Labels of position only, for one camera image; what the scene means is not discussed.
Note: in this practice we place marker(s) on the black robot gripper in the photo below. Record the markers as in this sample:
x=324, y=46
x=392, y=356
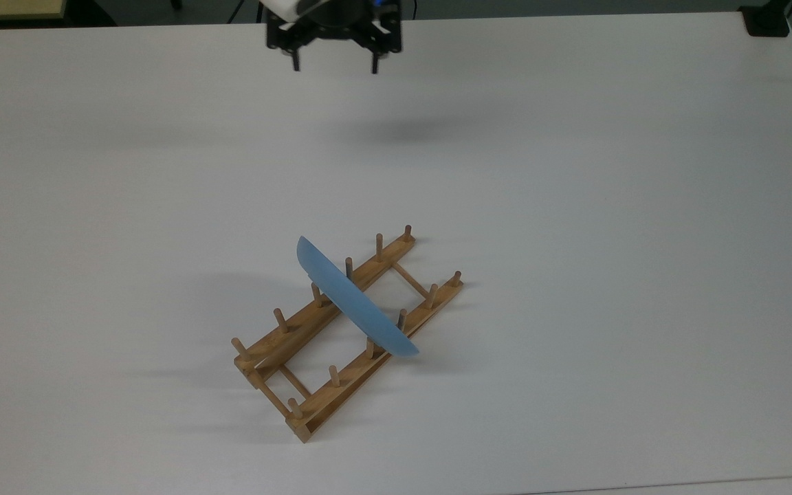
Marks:
x=334, y=26

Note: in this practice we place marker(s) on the blue round plate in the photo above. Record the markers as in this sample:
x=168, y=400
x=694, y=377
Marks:
x=355, y=302

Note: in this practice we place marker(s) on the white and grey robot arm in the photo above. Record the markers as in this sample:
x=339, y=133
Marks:
x=287, y=8

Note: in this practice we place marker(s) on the wooden plate rack with pegs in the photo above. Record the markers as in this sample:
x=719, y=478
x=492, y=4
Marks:
x=331, y=385

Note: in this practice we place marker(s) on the light wooden board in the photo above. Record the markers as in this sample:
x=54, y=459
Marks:
x=7, y=8

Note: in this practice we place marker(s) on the black clamp block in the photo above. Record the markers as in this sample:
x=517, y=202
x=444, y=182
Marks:
x=766, y=19

